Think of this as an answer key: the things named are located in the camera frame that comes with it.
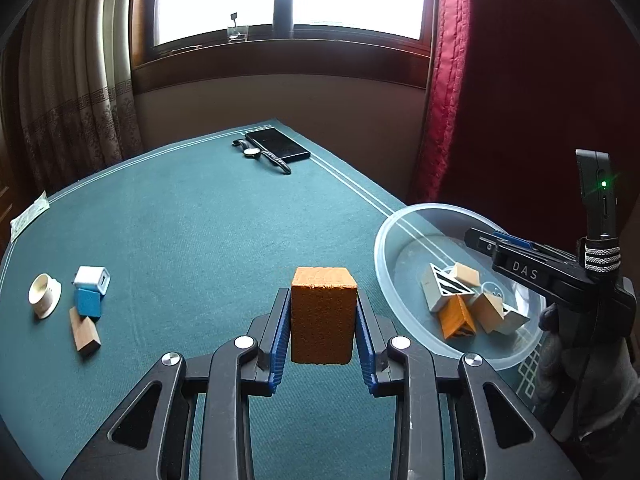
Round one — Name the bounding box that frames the small clear glass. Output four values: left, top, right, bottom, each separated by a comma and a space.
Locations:
227, 11, 249, 43

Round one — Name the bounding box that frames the black smartphone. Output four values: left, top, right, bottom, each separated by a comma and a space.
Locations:
245, 127, 311, 162

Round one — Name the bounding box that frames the orange wooden block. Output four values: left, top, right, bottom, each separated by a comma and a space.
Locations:
290, 266, 359, 366

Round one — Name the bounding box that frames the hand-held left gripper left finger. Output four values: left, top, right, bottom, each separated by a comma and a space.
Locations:
62, 287, 293, 480

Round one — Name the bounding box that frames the clear plastic bowl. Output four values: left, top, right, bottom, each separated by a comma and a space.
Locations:
374, 203, 547, 372

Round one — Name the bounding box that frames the orange striped triangular block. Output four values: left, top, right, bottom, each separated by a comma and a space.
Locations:
438, 294, 477, 343

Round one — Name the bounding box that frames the beige tape roll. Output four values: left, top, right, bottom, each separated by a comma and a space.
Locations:
28, 273, 63, 318

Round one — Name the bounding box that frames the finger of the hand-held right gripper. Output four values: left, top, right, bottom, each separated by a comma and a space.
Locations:
492, 231, 582, 264
464, 227, 599, 312

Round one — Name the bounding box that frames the black cable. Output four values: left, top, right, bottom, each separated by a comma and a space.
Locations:
572, 270, 608, 441

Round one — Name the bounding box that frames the beige patterned curtain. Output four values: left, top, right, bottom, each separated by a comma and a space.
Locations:
17, 0, 146, 196

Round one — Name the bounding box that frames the blue triangular block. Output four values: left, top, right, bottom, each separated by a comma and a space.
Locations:
73, 287, 104, 322

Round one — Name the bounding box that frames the black wristwatch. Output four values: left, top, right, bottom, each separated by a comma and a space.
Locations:
231, 139, 292, 176

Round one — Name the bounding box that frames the red curtain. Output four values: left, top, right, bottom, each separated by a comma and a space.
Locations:
407, 0, 640, 241

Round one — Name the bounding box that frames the white zebra striped triangular block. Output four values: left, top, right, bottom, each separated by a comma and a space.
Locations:
424, 262, 476, 314

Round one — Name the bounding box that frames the white charger plug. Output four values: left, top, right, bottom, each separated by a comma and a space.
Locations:
73, 266, 111, 296

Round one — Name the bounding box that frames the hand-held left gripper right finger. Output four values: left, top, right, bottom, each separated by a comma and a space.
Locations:
355, 290, 583, 480

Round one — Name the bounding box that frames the paper sheet on table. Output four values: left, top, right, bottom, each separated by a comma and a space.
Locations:
10, 191, 49, 241

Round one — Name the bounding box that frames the brown wooden block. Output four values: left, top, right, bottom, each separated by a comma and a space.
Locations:
69, 306, 102, 358

